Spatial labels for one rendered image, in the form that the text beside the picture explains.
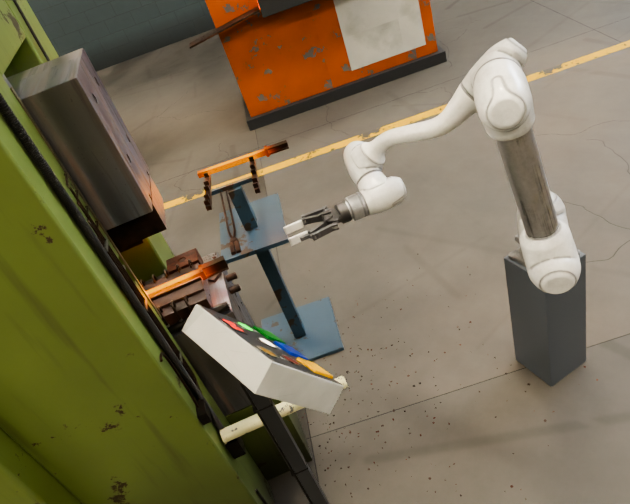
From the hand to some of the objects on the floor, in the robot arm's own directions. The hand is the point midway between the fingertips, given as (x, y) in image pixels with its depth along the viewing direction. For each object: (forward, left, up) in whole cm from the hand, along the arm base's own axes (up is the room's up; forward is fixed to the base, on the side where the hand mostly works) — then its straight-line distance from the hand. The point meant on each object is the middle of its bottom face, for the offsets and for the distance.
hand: (294, 233), depth 195 cm
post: (+39, +51, -100) cm, 118 cm away
